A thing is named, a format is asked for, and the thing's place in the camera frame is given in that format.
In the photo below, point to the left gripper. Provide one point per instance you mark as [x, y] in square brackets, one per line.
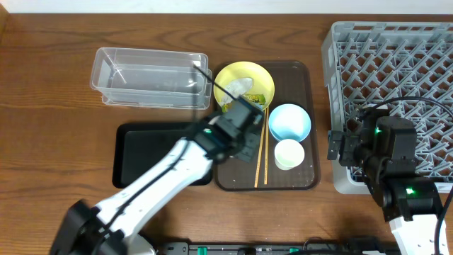
[250, 140]

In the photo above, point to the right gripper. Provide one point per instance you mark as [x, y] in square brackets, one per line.
[351, 140]

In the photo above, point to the wooden chopstick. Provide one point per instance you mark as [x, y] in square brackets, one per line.
[265, 180]
[262, 134]

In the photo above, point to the pale green cup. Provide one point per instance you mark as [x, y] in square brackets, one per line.
[288, 154]

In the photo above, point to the light blue bowl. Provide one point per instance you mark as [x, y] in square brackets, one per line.
[289, 121]

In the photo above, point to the green snack wrapper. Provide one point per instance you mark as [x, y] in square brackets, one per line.
[257, 99]

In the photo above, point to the clear plastic wrapper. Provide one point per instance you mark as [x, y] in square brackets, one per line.
[236, 88]

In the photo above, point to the yellow plate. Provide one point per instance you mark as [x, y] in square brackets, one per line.
[262, 81]

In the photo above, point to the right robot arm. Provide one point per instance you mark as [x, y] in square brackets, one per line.
[384, 149]

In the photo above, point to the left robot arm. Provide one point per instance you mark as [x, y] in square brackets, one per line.
[113, 225]

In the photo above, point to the grey dishwasher rack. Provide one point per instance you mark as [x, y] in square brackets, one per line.
[407, 64]

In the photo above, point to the black waste tray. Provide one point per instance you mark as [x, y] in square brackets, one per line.
[139, 146]

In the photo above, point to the brown serving tray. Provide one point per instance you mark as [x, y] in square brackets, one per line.
[292, 86]

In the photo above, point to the clear plastic bin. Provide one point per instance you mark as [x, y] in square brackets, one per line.
[152, 78]

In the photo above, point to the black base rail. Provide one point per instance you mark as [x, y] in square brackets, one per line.
[364, 246]

